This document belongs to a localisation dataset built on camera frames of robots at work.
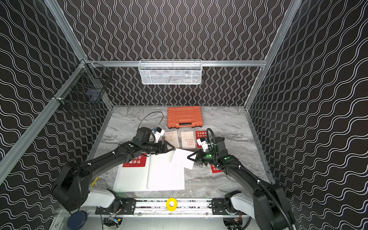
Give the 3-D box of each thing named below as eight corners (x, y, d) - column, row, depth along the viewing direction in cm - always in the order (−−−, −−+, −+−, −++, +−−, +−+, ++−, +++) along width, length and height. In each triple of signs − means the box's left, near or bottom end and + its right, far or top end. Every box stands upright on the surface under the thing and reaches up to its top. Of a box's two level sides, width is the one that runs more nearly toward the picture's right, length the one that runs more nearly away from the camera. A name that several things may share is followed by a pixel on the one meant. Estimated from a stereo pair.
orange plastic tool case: (166, 129, 108) (166, 124, 104) (168, 111, 120) (168, 106, 116) (202, 129, 109) (203, 124, 104) (200, 111, 120) (201, 106, 116)
